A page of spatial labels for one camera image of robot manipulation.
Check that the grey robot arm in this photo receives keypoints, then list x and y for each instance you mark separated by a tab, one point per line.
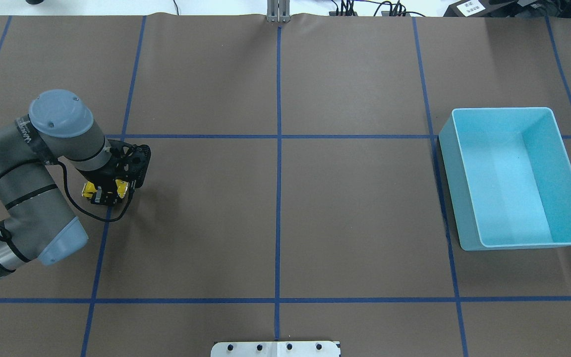
38	219

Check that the grey aluminium frame post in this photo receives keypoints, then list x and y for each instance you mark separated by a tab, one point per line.
278	11

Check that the yellow beetle toy car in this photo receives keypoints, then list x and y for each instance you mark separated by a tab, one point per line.
121	190

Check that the white metal base plate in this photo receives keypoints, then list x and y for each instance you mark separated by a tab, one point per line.
277	349

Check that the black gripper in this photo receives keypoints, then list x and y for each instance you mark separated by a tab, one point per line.
103	177

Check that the light blue plastic bin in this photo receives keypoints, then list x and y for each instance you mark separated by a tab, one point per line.
509	177

